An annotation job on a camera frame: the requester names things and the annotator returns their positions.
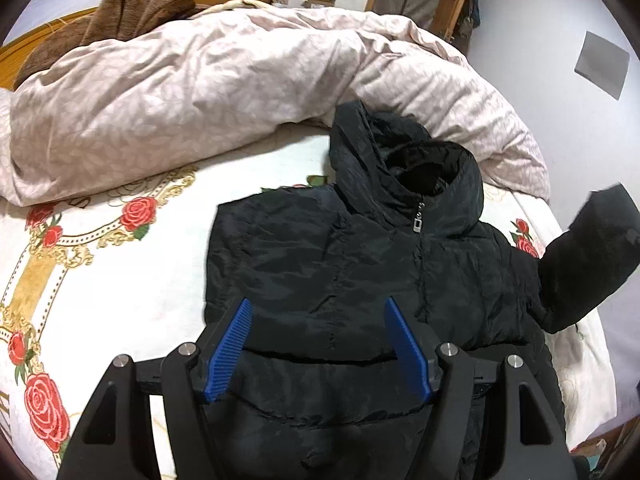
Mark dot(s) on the white rose-print bed sheet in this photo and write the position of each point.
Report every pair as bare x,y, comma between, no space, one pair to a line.
115,300

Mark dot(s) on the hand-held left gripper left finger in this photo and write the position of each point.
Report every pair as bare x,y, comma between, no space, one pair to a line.
227,355

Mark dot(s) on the hanging dark clothes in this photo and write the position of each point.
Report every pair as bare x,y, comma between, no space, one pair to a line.
466,20

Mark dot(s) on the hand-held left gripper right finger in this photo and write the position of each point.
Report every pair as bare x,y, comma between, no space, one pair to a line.
407,350

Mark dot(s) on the black hooded puffer jacket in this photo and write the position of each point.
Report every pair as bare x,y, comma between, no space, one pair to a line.
350,270

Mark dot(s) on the cardboard box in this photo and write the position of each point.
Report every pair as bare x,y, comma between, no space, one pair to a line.
320,2

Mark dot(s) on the grey wall sheet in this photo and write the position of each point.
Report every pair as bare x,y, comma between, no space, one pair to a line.
601,64

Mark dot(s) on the wooden headboard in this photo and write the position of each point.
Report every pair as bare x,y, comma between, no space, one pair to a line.
20,55

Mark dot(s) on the pink leaf-print duvet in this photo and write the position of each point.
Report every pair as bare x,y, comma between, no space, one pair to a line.
200,90

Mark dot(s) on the brown fleece blanket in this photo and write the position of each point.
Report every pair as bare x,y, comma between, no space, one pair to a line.
135,10

